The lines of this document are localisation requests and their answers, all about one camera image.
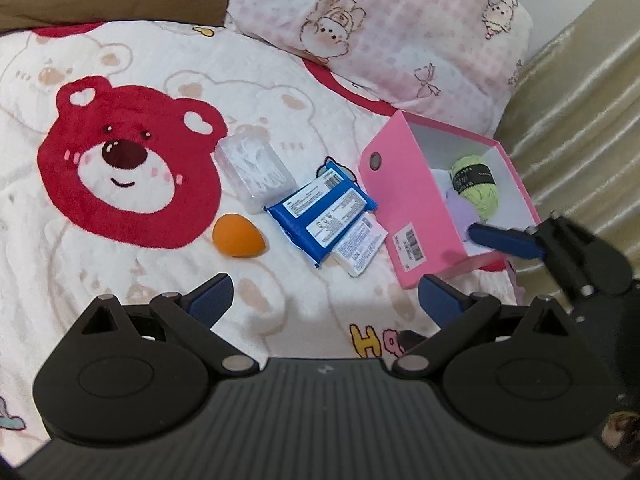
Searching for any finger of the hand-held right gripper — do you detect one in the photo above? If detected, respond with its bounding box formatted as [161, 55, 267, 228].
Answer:
[467, 212, 636, 301]

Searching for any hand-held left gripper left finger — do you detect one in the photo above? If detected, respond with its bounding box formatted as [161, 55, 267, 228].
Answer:
[55, 273, 260, 378]

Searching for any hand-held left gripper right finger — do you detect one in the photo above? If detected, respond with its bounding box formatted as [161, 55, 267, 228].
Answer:
[390, 273, 588, 376]

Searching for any purple plush toy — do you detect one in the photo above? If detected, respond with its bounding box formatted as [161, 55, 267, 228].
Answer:
[442, 187, 478, 233]

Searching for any green yarn ball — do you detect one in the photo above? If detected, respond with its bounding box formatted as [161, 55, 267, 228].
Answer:
[448, 154, 501, 223]

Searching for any orange makeup sponge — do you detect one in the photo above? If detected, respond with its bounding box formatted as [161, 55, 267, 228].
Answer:
[212, 214, 268, 258]

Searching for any white cotton pad packet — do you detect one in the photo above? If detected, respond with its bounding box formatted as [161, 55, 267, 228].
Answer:
[330, 215, 388, 278]

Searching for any pink cardboard box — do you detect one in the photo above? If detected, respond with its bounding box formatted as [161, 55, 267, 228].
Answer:
[357, 110, 542, 290]

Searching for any blue wipes packet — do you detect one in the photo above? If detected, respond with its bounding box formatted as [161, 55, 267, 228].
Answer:
[264, 157, 380, 269]

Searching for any clear floss pick box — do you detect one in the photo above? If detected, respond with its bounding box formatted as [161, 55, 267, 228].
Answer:
[215, 132, 296, 215]

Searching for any golden satin curtain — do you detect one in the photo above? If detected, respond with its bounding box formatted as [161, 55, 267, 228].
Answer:
[495, 0, 640, 281]

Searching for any pink checked pillow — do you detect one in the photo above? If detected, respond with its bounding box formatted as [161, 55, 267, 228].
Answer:
[224, 0, 533, 136]

